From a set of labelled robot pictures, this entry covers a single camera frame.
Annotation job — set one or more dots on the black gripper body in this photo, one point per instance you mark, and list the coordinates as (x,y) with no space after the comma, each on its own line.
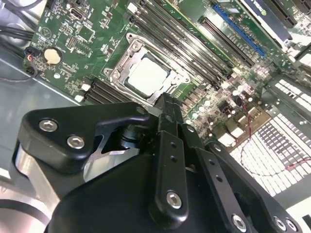
(109,206)

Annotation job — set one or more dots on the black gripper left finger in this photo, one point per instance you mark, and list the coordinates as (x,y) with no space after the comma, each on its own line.
(97,114)

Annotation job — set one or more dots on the silver-topped CPU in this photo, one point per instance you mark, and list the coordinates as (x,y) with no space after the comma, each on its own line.
(145,75)

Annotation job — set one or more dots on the metal socket cover frame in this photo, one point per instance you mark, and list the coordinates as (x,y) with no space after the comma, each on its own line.
(126,59)

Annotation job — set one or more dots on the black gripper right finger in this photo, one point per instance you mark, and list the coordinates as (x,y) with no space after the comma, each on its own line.
(215,171)

